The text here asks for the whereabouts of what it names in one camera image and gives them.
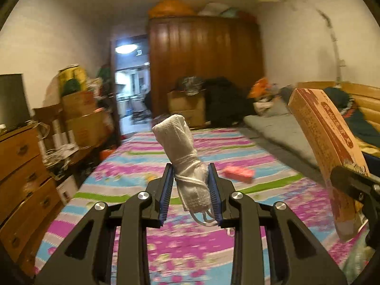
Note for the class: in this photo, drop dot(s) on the red rectangular box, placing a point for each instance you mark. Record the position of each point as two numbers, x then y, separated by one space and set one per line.
239 174

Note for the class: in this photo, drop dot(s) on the teal bundle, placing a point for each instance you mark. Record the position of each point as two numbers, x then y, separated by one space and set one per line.
229 13

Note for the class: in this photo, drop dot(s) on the orange bundle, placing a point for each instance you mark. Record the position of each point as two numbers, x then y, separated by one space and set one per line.
170 8

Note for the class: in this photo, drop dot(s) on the black white patterned cloth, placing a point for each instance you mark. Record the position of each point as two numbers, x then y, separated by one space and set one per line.
190 84

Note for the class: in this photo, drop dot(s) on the dark monitor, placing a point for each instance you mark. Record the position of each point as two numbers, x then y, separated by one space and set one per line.
12 101

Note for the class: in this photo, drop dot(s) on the yellow green bag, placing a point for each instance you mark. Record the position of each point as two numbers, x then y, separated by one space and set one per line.
72 78

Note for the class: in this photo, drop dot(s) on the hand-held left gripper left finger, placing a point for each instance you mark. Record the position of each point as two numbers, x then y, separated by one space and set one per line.
166 193

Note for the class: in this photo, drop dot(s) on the wall socket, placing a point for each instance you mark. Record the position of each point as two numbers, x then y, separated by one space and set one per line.
343 63

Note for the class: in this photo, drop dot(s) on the wooden headboard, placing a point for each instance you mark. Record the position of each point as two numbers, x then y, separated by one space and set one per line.
368 98

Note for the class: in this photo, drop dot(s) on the white crumpled cloth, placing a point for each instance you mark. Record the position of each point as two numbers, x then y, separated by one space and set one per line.
264 106

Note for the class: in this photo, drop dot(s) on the wall pipe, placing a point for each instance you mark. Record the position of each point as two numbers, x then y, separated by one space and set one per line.
334 38

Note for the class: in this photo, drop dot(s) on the grey quilt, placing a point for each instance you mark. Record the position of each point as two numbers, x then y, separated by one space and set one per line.
276 133

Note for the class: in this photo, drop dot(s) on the green plastic bag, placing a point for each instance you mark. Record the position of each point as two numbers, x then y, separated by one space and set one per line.
357 258

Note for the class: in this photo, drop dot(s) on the white face mask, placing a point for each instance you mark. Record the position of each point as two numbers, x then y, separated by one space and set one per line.
184 154

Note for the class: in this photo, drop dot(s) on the floral printed bedsheet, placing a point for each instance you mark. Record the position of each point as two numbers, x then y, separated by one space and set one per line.
133 160

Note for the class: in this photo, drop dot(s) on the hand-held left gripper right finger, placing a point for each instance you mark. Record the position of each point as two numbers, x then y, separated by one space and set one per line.
214 193

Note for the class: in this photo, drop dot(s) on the orange plastic item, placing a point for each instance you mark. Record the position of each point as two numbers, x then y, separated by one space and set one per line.
106 155

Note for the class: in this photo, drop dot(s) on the wooden wardrobe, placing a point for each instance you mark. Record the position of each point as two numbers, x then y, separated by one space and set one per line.
207 53

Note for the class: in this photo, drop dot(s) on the white floor box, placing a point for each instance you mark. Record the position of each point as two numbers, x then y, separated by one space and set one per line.
66 188

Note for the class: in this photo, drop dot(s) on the brown cardboard box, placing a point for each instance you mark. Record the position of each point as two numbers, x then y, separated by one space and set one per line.
187 118
78 105
185 102
89 129

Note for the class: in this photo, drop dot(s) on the orange cloth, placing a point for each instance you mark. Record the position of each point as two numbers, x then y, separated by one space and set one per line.
259 86

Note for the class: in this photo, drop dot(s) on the wooden dresser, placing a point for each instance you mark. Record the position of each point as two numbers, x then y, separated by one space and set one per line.
20 169

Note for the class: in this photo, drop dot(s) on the black jacket pile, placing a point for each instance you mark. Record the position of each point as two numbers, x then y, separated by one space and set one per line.
225 104

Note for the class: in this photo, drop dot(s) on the green cloth bundle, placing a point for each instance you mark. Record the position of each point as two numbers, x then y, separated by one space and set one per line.
104 74

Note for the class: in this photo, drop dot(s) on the white bundle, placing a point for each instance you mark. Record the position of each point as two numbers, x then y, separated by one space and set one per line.
212 9

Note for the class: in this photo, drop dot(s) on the round ceiling light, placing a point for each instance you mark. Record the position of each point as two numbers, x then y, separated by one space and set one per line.
126 48

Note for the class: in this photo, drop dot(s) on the tan red printed snack box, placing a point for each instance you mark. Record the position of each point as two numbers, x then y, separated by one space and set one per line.
323 136

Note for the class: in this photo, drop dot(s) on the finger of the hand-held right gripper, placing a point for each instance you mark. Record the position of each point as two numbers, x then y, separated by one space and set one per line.
374 228
353 184

